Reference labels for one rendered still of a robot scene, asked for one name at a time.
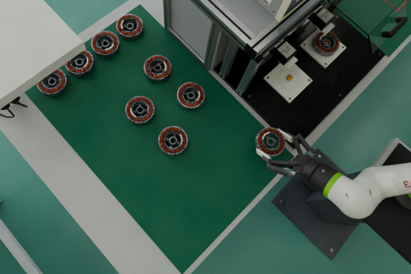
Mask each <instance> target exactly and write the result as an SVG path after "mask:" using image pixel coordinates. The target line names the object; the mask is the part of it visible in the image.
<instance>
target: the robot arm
mask: <svg viewBox="0 0 411 274"><path fill-rule="evenodd" d="M278 130H279V132H281V133H282V134H283V135H284V138H285V139H286V140H288V141H289V142H291V143H292V142H293V143H294V145H295V148H296V150H297V152H298V155H297V156H296V157H295V158H294V159H293V160H292V161H278V160H272V159H271V157H269V156H268V155H267V154H265V153H263V152H262V151H261V150H259V149H258V148H256V152H257V154H258V155H260V156H261V158H262V160H263V161H264V162H266V163H267V165H266V167H267V170H268V171H271V172H275V173H277V174H281V175H283V176H286V177H288V178H289V179H291V180H292V179H293V176H295V175H296V174H298V175H300V176H302V177H303V178H304V179H305V180H307V181H308V182H309V185H310V186H311V187H313V188H314V189H315V190H317V191H318V192H319V193H321V194H322V195H324V196H325V197H326V198H328V199H329V200H331V202H333V203H334V204H335V205H336V206H337V207H338V208H339V209H340V210H341V211H342V212H343V213H344V214H345V215H347V216H348V217H351V218H355V219H362V218H366V217H368V216H370V214H372V213H373V211H374V210H375V208H376V207H377V206H378V205H379V204H380V202H381V201H383V200H384V199H385V198H389V197H392V196H394V197H395V199H396V200H397V201H398V203H400V205H402V206H403V207H404V208H406V209H409V210H411V162H410V163H403V164H398V165H387V166H372V167H368V168H366V169H364V170H362V172H361V173H359V175H358V176H356V178H354V179H353V180H352V179H350V178H348V177H346V176H345V175H343V174H341V173H340V172H338V171H337V170H335V169H333V168H332V167H331V166H329V165H327V164H326V163H324V164H321V163H319V162H318V161H316V160H315V159H313V158H312V157H313V156H316V150H314V149H313V148H311V147H310V146H309V144H308V143H307V142H306V141H305V140H304V138H303V137H302V136H301V134H298V135H297V136H293V135H291V134H290V133H285V132H283V131H282V130H280V129H279V128H278ZM283 135H282V136H283ZM298 140H299V142H300V143H301V144H302V146H303V147H304V148H305V149H306V151H307V152H308V154H309V155H304V154H303V152H302V150H301V148H300V145H299V143H298ZM279 167H282V168H288V169H293V171H288V170H285V169H282V168H279Z"/></svg>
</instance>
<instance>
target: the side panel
mask: <svg viewBox="0 0 411 274"><path fill-rule="evenodd" d="M163 14H164V26H165V29H167V31H168V32H169V33H170V34H171V35H172V36H173V37H174V38H175V39H176V40H177V41H178V42H179V43H180V44H181V45H182V46H183V47H184V48H185V49H186V50H187V51H188V52H189V53H190V54H191V55H192V56H193V57H194V58H195V59H196V60H197V61H198V62H199V63H200V64H201V65H202V66H203V67H204V68H206V67H207V68H206V70H207V71H209V70H210V67H211V63H212V59H213V54H214V51H215V46H216V43H217V38H218V33H219V30H220V29H219V27H218V26H217V25H216V24H215V23H214V22H213V21H211V20H210V19H209V18H208V17H207V16H206V15H205V14H204V13H203V12H202V11H201V10H200V9H198V8H197V7H196V6H195V5H194V4H193V3H192V2H191V1H190V0H163Z"/></svg>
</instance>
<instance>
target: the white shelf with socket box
mask: <svg viewBox="0 0 411 274"><path fill-rule="evenodd" d="M85 49H86V47H85V45H84V43H83V41H82V40H81V39H80V38H79V37H78V36H77V35H76V34H75V33H74V32H73V31H72V30H71V29H70V28H69V27H68V26H67V25H66V23H65V22H64V21H63V20H62V19H61V18H60V17H59V16H58V15H57V14H56V12H55V11H54V10H53V9H52V8H51V7H50V6H49V5H48V4H47V3H46V2H45V1H44V0H0V109H1V110H7V111H8V112H9V113H10V114H11V115H12V116H5V115H3V114H1V113H0V116H2V117H6V118H13V117H15V115H14V114H13V112H11V110H9V107H10V106H12V105H14V104H16V105H21V106H23V107H25V108H27V107H28V106H26V105H24V104H21V103H20V102H19V100H20V98H21V95H22V93H24V92H26V91H27V90H28V89H30V88H31V87H32V86H34V85H35V84H37V83H38V82H40V81H41V80H43V79H44V78H45V77H47V76H48V75H50V74H51V73H53V72H54V71H55V70H57V69H58V68H59V67H61V66H63V65H64V64H65V63H67V62H68V61H69V60H71V59H73V58H74V57H75V56H77V55H78V54H80V53H81V52H82V51H84V50H85Z"/></svg>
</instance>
